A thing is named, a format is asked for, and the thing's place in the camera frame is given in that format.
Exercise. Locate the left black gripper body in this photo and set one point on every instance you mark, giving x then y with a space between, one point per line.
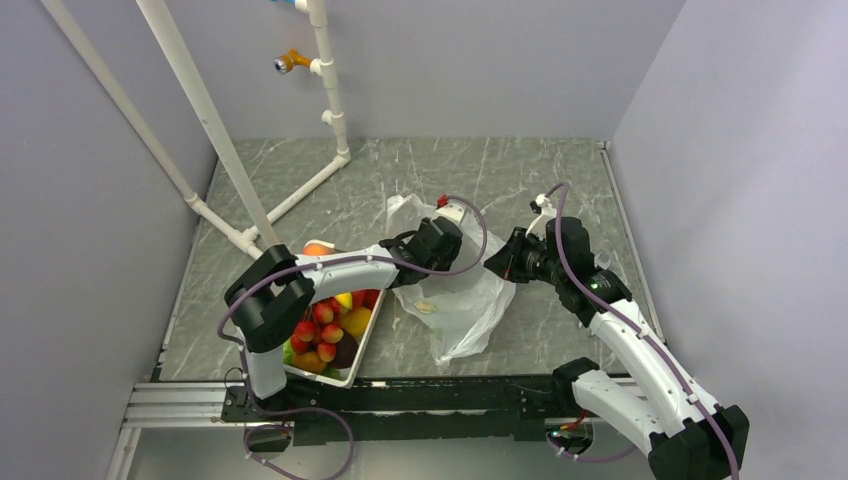
443 263

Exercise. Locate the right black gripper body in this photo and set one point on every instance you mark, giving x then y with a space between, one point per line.
528 260

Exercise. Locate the white plastic bag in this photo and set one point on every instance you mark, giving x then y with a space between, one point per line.
459 311

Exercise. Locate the red lychee bunch fake fruit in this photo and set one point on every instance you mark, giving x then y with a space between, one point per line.
317 330

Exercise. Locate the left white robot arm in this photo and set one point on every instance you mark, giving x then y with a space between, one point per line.
267 301

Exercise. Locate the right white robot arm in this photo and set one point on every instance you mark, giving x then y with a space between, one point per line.
684 432

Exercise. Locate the red strawberry fake fruit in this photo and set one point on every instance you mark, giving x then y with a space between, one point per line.
365 298

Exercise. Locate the yellow mango fake fruit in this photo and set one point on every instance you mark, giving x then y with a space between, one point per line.
356 321

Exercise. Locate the orange peach fake fruit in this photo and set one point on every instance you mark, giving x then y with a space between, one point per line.
317 249

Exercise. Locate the dark purple fake fruit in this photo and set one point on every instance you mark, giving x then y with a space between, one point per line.
346 351

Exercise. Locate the brown kiwi fake fruit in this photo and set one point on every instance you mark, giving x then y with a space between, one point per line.
309 361

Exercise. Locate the silver wrench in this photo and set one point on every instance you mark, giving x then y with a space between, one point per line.
602 260

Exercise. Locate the white plastic basket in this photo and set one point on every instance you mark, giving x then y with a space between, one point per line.
335 277

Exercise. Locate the orange silver valve knob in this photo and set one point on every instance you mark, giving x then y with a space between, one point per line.
290 61

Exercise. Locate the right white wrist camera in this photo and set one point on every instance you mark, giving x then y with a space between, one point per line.
544 211

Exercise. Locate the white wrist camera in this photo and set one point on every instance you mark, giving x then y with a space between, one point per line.
544 211
451 209

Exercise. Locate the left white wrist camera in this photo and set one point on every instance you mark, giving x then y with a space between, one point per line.
451 209

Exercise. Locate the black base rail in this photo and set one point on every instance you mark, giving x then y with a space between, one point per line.
468 400

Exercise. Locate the white PVC pipe frame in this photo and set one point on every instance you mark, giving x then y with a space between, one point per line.
250 241

